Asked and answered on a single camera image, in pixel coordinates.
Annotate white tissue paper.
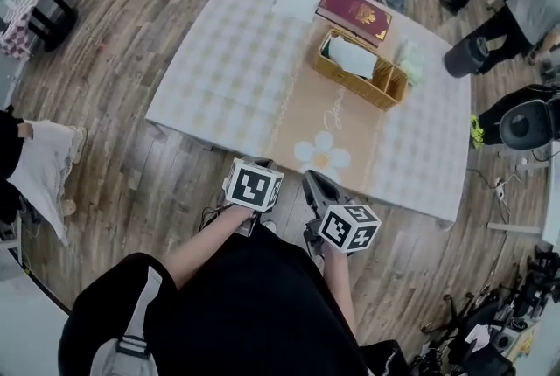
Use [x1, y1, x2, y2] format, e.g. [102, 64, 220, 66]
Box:
[271, 0, 319, 22]

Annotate wicker basket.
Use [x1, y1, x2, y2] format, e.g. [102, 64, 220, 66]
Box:
[311, 27, 410, 112]

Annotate person's right forearm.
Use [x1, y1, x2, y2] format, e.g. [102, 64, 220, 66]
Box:
[321, 249, 362, 349]

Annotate person's left forearm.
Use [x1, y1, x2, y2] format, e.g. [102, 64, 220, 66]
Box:
[164, 205, 255, 290]

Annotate maroon gold-trimmed book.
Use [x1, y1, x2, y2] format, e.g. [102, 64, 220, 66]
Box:
[314, 0, 394, 48]

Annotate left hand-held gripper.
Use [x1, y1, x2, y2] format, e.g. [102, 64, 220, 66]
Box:
[221, 157, 285, 238]

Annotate white power strip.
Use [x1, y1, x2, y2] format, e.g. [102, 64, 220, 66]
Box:
[493, 176, 509, 203]

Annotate white desk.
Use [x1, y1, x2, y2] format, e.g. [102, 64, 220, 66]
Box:
[486, 155, 560, 244]

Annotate black office chair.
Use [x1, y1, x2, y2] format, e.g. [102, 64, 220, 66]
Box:
[422, 290, 517, 376]

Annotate pale green wipes pack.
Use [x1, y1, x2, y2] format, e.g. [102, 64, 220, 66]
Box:
[395, 39, 426, 87]

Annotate dark grey cup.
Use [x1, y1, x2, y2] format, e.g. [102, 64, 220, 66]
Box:
[443, 36, 490, 80]

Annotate white and green bag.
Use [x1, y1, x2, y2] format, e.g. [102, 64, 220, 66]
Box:
[326, 36, 378, 79]

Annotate checkered tablecloth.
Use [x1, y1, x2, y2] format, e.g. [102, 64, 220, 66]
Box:
[143, 0, 473, 222]

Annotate grey backpack strap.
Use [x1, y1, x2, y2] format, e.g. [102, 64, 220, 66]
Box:
[89, 267, 155, 376]

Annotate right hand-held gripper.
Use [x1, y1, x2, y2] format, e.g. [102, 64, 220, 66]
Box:
[302, 170, 382, 260]

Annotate person's black clothing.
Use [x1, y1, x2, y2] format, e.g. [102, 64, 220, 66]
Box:
[59, 223, 412, 376]

